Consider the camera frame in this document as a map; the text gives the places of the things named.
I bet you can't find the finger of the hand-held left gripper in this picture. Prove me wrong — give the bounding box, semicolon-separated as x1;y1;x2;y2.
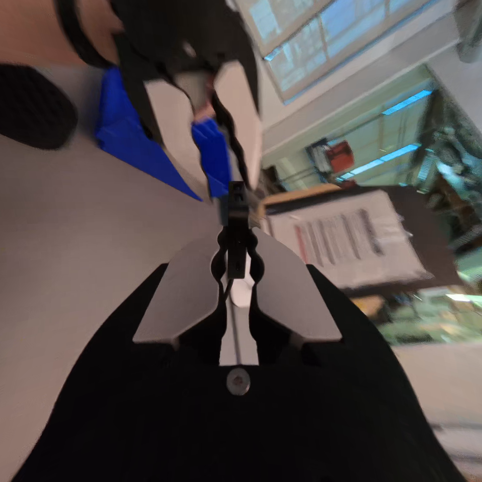
145;72;211;201
210;62;264;191

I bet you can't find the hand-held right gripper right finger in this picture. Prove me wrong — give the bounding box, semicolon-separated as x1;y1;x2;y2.
247;228;343;344

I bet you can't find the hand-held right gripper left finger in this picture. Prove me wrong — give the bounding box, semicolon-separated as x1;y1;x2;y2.
132;226;228;345

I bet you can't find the blue plastic storage bin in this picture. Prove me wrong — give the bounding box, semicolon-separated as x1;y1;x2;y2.
94;66;233;202

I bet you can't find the grey hdmi switch hub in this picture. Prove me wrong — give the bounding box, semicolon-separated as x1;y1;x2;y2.
218;181;252;280

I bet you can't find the person's left forearm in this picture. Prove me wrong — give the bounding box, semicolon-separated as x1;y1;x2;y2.
0;0;78;65

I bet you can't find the person's left hand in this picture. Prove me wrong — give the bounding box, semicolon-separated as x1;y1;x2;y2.
79;0;125;58

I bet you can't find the instruction sheet sign stand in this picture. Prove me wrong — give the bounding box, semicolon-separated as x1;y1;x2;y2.
230;190;430;307

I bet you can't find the black wristband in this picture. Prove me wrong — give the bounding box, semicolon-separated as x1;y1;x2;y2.
54;0;113;69

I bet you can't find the red canister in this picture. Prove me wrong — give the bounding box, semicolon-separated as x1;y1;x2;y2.
326;141;354;172

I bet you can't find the window with roller blind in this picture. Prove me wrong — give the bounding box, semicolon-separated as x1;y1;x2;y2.
233;0;460;105

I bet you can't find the black textured round object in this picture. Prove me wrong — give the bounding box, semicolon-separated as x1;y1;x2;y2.
0;63;78;150

